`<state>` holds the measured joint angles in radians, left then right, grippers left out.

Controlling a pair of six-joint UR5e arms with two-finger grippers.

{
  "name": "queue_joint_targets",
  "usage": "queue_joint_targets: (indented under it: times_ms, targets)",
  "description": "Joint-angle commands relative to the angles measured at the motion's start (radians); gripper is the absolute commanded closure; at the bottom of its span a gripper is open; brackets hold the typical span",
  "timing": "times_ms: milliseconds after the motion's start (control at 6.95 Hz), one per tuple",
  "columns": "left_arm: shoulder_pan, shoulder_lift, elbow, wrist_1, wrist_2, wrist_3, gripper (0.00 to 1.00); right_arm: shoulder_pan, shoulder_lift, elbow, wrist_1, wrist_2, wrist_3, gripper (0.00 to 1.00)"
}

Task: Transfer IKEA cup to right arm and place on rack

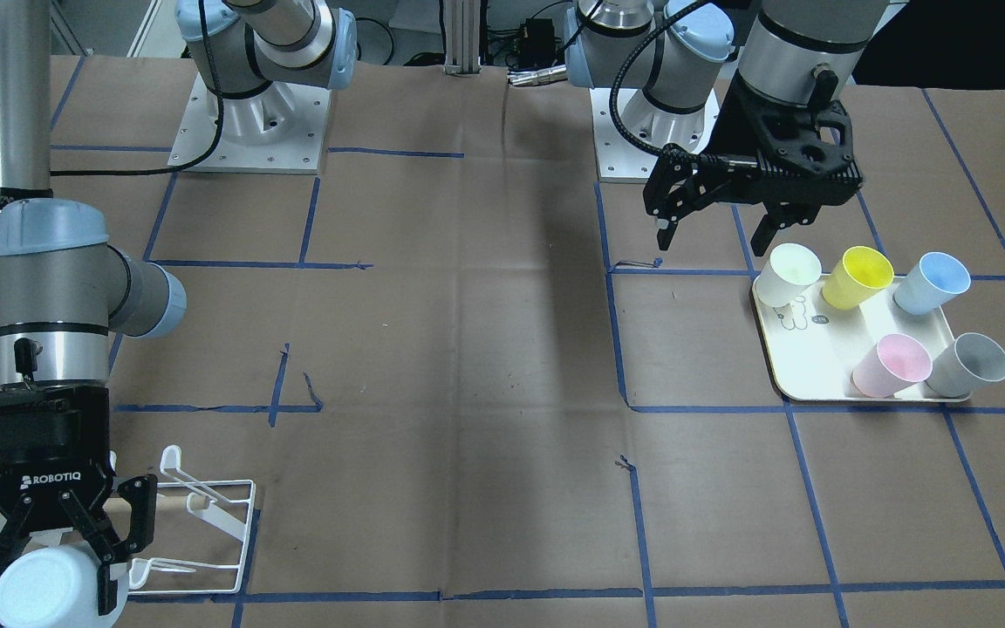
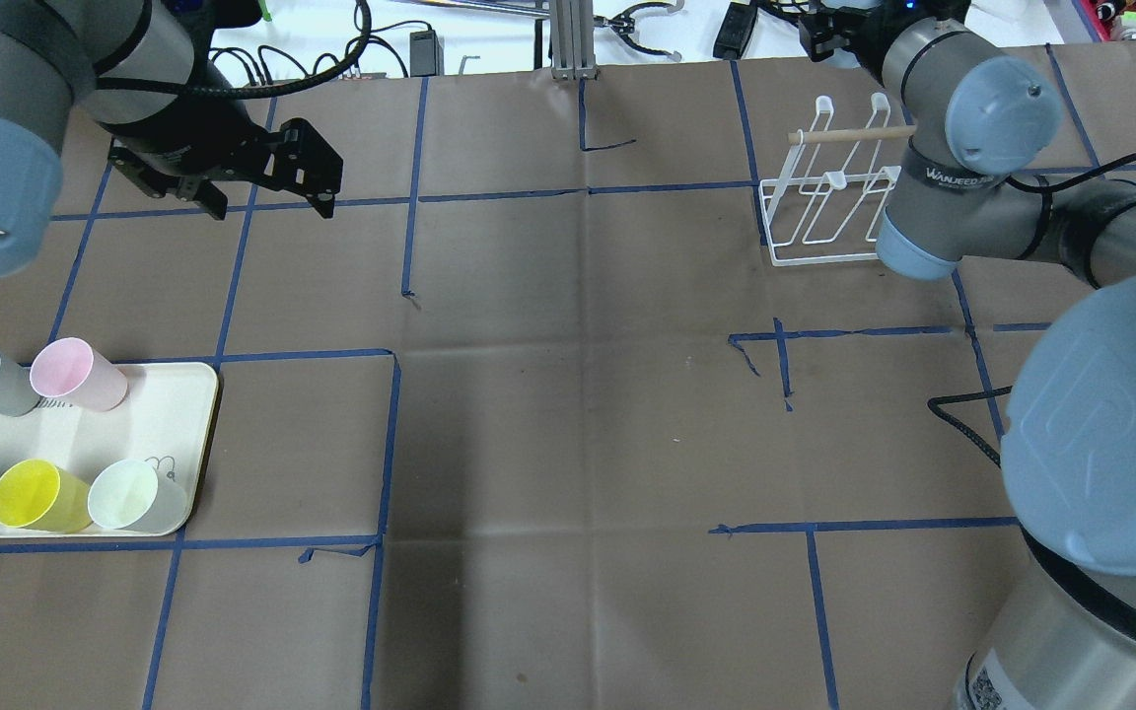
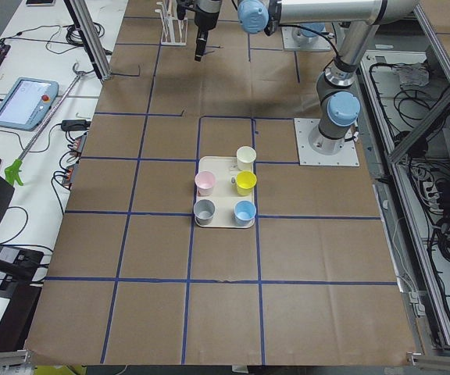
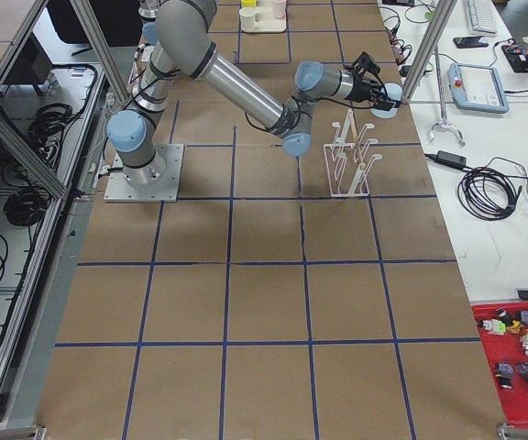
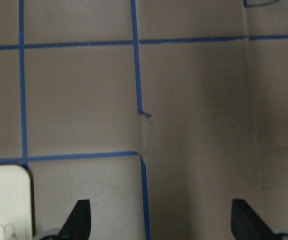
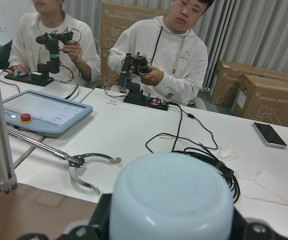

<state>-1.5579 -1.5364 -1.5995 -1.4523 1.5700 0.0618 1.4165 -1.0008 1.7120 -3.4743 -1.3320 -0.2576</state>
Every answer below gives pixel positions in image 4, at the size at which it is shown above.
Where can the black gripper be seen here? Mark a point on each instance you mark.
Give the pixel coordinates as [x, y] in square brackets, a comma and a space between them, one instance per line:
[361, 91]

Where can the light blue plastic cup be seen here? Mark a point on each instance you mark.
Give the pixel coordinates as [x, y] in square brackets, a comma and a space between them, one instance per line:
[389, 102]

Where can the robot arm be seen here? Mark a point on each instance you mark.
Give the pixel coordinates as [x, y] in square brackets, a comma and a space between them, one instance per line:
[184, 47]
[148, 9]

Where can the pink plastic cup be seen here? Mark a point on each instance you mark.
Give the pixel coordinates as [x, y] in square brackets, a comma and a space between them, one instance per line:
[278, 8]

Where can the cream white plastic cup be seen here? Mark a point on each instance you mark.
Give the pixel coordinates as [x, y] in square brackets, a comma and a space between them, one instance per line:
[247, 19]

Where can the black power adapter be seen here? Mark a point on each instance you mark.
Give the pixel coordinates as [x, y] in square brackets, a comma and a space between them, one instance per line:
[451, 160]

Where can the blue teach pendant tablet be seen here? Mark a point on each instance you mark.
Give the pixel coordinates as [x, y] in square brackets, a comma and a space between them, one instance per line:
[477, 88]

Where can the black smartphone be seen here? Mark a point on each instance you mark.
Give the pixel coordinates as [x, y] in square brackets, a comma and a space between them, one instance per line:
[470, 42]

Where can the white keyboard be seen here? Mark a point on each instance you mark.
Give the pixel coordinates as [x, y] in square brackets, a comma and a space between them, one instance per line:
[480, 16]

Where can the cream plastic tray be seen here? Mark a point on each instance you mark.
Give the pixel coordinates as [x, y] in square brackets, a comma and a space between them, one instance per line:
[266, 23]

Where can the red parts tray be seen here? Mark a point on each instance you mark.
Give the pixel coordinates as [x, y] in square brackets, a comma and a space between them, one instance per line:
[503, 329]

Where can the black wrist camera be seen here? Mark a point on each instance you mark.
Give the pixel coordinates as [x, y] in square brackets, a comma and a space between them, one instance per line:
[365, 63]

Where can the white wire cup rack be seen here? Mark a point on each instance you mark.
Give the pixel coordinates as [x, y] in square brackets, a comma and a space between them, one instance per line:
[348, 162]

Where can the aluminium frame post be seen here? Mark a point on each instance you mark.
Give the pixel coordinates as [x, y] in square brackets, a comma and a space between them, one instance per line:
[426, 48]

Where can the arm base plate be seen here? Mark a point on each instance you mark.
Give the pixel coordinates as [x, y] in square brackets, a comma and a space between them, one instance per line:
[158, 181]

